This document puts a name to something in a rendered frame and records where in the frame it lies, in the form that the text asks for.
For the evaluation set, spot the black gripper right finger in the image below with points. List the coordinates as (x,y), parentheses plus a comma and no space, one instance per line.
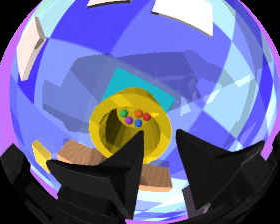
(209,169)

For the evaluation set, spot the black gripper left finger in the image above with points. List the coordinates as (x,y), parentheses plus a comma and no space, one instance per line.
(116,179)

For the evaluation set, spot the beige flat rectangular block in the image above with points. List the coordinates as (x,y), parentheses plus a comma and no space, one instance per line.
(30,44)

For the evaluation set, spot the yellow cup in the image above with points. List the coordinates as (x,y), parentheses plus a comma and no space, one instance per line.
(109,131)

